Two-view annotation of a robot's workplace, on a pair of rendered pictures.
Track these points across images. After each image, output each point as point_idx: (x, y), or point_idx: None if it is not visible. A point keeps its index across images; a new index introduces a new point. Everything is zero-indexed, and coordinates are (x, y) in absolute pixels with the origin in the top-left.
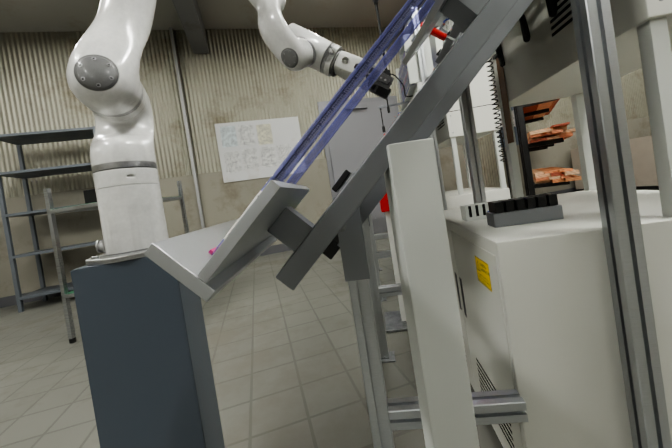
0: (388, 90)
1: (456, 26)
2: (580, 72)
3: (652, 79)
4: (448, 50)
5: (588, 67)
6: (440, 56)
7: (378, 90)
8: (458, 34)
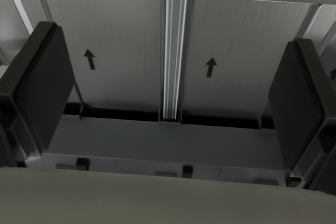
0: (273, 94)
1: (110, 152)
2: None
3: None
4: (225, 149)
5: None
6: (282, 164)
7: (299, 123)
8: (135, 141)
